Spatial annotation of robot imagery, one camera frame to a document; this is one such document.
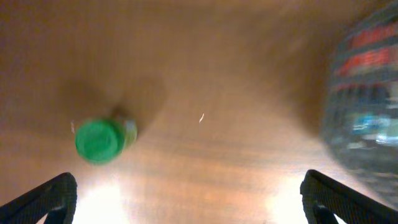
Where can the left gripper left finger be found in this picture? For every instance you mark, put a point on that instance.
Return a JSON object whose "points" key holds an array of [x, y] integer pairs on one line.
{"points": [[55, 200]]}

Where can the green lid jar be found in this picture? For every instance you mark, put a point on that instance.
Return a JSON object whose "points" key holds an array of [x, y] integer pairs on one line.
{"points": [[100, 140]]}

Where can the grey plastic basket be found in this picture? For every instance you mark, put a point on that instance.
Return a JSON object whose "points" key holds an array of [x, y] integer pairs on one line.
{"points": [[359, 124]]}

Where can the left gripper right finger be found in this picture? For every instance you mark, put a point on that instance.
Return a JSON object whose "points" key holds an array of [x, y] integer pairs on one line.
{"points": [[325, 199]]}

